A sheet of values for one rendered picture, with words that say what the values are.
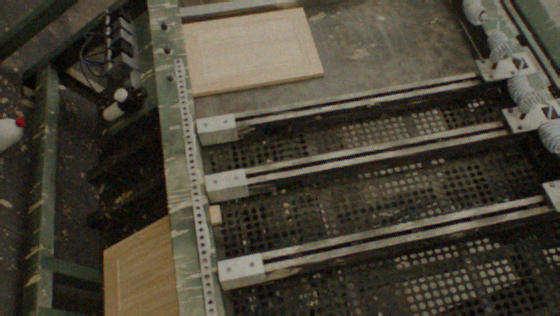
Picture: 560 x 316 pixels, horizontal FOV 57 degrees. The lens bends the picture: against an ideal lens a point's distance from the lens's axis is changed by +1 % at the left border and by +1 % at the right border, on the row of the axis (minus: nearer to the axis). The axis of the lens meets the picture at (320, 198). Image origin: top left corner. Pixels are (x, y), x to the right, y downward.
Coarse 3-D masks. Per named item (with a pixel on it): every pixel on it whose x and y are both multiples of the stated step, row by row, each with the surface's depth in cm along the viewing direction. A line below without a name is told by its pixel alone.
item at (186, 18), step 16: (240, 0) 207; (256, 0) 207; (272, 0) 207; (288, 0) 207; (304, 0) 209; (320, 0) 210; (336, 0) 212; (192, 16) 203; (208, 16) 204; (224, 16) 206; (240, 16) 208
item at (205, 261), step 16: (176, 64) 186; (176, 80) 182; (192, 128) 171; (192, 144) 167; (192, 160) 164; (192, 176) 161; (192, 192) 158; (208, 256) 147; (208, 272) 144; (208, 288) 142; (208, 304) 139
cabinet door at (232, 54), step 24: (192, 24) 202; (216, 24) 202; (240, 24) 203; (264, 24) 203; (288, 24) 204; (192, 48) 195; (216, 48) 196; (240, 48) 196; (264, 48) 196; (288, 48) 197; (312, 48) 196; (192, 72) 189; (216, 72) 189; (240, 72) 190; (264, 72) 189; (288, 72) 190; (312, 72) 190
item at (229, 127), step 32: (480, 64) 181; (512, 64) 181; (352, 96) 177; (384, 96) 179; (416, 96) 178; (448, 96) 182; (480, 96) 187; (224, 128) 169; (256, 128) 172; (288, 128) 176
